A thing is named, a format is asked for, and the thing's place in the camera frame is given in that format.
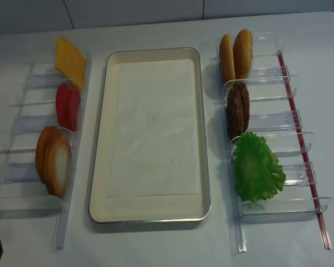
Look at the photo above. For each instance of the right clear acrylic rack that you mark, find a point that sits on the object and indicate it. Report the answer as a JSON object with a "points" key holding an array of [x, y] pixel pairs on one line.
{"points": [[272, 118]]}

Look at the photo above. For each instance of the brown meat patty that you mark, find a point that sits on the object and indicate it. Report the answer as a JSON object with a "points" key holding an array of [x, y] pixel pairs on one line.
{"points": [[234, 112], [244, 94]]}

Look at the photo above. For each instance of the left brown meat patty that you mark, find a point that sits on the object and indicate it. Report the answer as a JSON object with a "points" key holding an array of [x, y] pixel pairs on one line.
{"points": [[234, 112]]}

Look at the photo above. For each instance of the left red tomato slice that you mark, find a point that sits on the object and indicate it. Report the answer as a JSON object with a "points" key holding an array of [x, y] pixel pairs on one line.
{"points": [[62, 95]]}

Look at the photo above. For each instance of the clear acrylic rack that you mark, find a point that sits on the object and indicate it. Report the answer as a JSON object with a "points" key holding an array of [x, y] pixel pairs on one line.
{"points": [[21, 191], [272, 118]]}

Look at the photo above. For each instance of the green lettuce leaf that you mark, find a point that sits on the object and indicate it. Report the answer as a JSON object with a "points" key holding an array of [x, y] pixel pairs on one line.
{"points": [[258, 175]]}

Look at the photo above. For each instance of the right red tomato slice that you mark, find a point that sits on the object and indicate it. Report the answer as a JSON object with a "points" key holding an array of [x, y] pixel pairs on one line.
{"points": [[73, 103]]}

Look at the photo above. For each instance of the red rail strip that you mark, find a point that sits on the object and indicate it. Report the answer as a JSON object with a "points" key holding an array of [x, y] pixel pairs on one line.
{"points": [[311, 178]]}

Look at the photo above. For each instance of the white paper tray liner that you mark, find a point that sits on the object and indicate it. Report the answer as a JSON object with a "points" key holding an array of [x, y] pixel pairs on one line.
{"points": [[154, 147]]}

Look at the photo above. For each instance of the left burger bun half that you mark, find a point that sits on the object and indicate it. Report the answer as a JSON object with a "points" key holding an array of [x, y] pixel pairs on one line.
{"points": [[226, 58]]}

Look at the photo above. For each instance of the red tomato slice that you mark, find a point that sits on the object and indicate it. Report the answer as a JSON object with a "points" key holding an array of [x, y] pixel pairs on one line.
{"points": [[62, 95], [73, 103]]}

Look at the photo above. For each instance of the left clear acrylic rack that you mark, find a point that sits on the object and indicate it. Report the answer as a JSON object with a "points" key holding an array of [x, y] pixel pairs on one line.
{"points": [[21, 191]]}

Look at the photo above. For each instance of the toasted bread slice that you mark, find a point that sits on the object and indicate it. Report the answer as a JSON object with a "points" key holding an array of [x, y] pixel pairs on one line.
{"points": [[56, 164], [46, 136]]}

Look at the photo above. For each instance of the cream rectangular metal tray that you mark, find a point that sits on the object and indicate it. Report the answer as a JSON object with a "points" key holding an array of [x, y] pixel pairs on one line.
{"points": [[183, 207]]}

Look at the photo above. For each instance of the right burger bun half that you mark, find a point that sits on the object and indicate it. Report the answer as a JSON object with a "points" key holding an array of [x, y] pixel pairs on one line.
{"points": [[243, 53]]}

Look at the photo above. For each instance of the right brown meat patty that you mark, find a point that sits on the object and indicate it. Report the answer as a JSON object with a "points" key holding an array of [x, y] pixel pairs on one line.
{"points": [[244, 94]]}

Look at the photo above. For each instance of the orange cheese slice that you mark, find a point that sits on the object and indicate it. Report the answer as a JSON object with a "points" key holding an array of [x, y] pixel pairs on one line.
{"points": [[70, 62]]}

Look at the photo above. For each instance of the burger bun half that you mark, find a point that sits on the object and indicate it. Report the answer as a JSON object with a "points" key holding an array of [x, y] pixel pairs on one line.
{"points": [[243, 53], [226, 58]]}

